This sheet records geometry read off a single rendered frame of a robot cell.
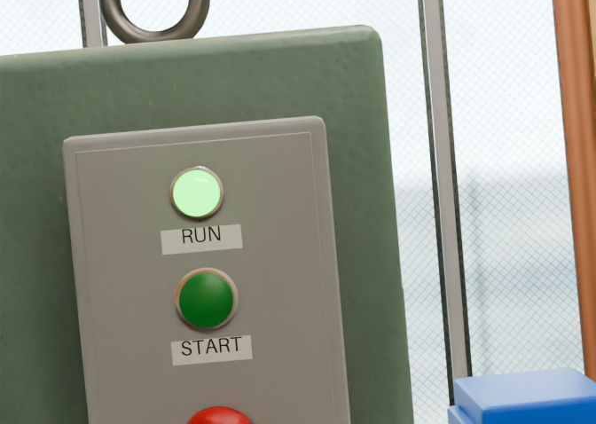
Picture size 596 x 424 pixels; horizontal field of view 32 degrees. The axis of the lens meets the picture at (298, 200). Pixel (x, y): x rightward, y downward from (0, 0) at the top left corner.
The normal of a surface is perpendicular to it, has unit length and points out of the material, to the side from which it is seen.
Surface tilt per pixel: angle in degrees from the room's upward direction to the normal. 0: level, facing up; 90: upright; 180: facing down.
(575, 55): 87
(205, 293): 87
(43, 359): 90
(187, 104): 90
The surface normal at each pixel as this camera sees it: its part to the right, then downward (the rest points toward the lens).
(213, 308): 0.04, 0.09
